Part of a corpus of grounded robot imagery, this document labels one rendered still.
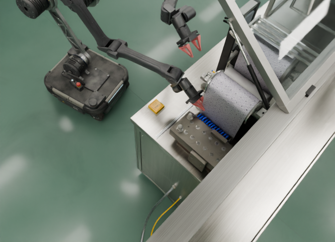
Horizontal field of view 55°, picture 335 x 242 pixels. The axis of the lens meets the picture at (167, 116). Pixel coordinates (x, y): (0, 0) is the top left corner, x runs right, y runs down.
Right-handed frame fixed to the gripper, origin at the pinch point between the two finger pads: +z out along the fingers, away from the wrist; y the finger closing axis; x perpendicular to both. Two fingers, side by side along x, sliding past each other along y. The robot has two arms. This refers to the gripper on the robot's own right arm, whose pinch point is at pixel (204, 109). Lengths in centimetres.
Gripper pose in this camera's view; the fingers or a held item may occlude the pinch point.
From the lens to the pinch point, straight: 174.0
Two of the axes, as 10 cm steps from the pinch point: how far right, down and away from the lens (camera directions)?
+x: 4.0, -1.2, -9.1
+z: 6.1, 7.8, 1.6
